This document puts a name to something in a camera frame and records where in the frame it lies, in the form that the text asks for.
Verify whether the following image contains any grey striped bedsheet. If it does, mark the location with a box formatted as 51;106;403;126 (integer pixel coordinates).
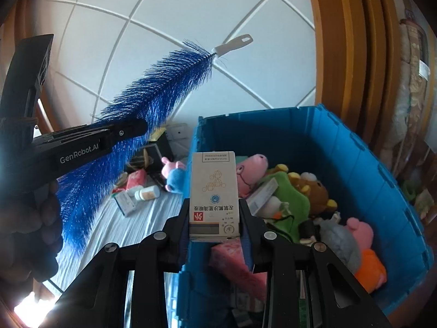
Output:
46;174;187;294

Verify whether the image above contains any pig plush blue shirt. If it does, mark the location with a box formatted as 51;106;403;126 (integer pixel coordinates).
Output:
160;156;187;194

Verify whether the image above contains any grey plush toy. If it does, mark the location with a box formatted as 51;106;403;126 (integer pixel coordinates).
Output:
319;217;362;274

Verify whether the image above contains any green plastic object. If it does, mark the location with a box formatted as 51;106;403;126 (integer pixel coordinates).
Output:
401;178;419;200

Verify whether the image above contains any pink patterned tissue pack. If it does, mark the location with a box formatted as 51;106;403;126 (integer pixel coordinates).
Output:
209;239;268;303

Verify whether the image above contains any white wall socket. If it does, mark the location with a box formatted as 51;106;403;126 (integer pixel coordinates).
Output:
169;123;188;140

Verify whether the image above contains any white padded headboard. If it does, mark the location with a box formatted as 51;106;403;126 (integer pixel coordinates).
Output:
20;0;316;134

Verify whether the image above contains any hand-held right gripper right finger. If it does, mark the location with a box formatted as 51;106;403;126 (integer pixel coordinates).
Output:
238;199;393;328

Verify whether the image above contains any red white packet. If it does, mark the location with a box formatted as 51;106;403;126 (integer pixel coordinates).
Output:
125;169;148;192

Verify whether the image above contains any brown bear plush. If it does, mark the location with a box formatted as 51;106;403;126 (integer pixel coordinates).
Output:
290;172;338;217

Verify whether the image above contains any small white medicine box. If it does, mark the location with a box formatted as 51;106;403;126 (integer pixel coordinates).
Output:
189;151;240;243

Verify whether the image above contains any blue white medicine box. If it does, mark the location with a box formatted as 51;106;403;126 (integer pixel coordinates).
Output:
114;191;137;216

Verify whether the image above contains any white flat box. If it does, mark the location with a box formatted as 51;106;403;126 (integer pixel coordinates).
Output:
246;179;279;216

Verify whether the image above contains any blue plastic storage crate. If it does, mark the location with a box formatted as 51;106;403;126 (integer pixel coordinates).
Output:
178;104;434;328

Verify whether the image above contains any wooden door frame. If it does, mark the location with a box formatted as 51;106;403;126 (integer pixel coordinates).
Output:
304;0;403;165

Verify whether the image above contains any black gift bag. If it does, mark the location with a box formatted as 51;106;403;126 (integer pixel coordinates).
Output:
125;131;171;175

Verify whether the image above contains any rolled patterned carpet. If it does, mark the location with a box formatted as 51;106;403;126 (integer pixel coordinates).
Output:
382;8;431;165

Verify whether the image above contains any pig plush orange dress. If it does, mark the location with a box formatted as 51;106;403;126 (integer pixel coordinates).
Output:
344;217;388;294

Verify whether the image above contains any white pill bottle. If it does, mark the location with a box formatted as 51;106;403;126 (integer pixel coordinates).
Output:
134;185;160;201

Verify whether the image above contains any pig plush teal dress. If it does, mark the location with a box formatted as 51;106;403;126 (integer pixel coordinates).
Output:
235;154;268;199

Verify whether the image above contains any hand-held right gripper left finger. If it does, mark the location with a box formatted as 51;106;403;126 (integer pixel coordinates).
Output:
44;198;192;328

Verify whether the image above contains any blue bristle brush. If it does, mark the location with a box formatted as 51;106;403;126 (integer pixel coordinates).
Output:
55;33;254;258

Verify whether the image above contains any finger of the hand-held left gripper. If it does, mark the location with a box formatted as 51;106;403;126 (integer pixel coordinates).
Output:
102;119;149;148

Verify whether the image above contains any person's left hand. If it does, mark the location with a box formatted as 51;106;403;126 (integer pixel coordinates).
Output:
0;179;64;281

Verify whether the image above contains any green dinosaur plush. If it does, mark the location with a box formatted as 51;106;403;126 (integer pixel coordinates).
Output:
254;164;313;243

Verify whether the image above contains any pale green bag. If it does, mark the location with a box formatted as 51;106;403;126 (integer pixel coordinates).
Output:
415;188;436;219

